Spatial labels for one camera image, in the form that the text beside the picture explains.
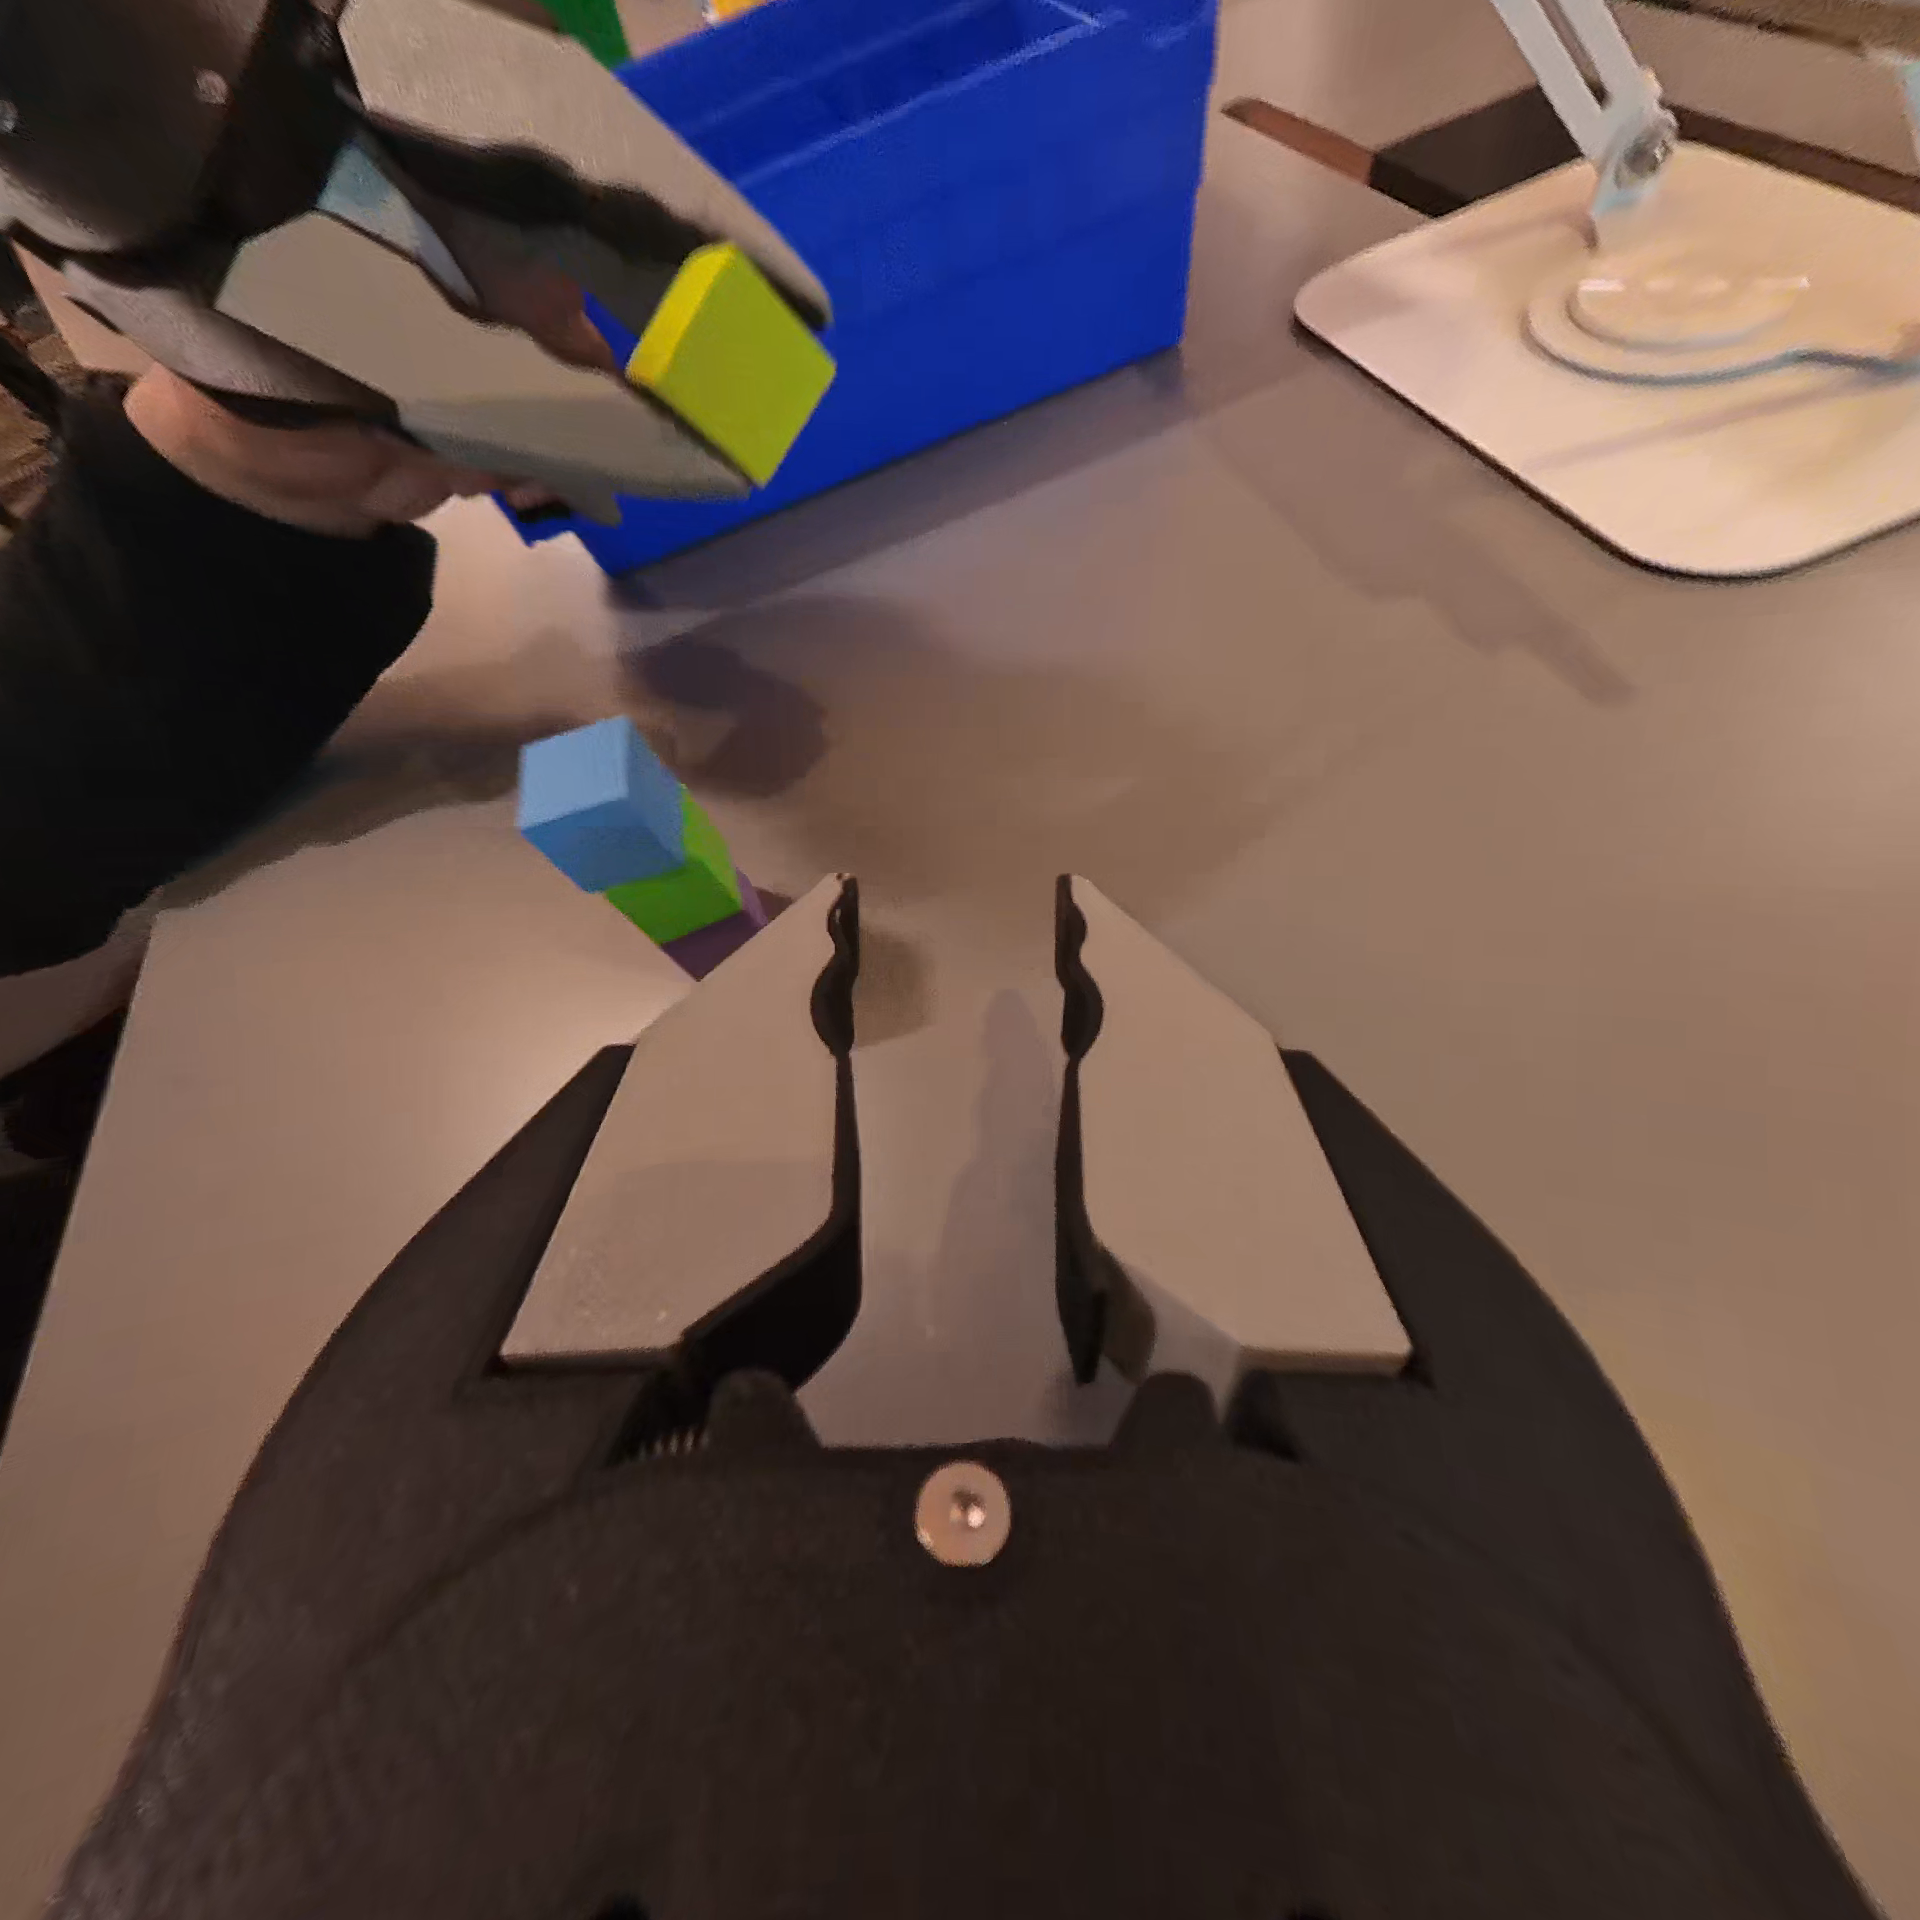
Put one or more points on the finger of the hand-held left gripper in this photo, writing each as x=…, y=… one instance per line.
x=377, y=330
x=570, y=107

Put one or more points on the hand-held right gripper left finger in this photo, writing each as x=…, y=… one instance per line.
x=708, y=1185

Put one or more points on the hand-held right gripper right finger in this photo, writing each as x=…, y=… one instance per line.
x=1215, y=1185

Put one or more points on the purple foam cube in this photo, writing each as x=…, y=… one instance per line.
x=713, y=946

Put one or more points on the green foam cube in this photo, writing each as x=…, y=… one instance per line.
x=683, y=900

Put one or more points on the yellow foam cube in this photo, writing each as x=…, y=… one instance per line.
x=736, y=359

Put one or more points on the blue foam cube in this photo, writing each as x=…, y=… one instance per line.
x=592, y=796

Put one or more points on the blue plastic bin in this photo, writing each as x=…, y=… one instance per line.
x=975, y=225

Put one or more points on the person's left forearm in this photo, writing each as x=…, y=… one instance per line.
x=182, y=675

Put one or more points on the person's left hand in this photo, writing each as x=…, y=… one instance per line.
x=286, y=466

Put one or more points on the green plastic bin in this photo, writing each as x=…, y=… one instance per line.
x=588, y=24

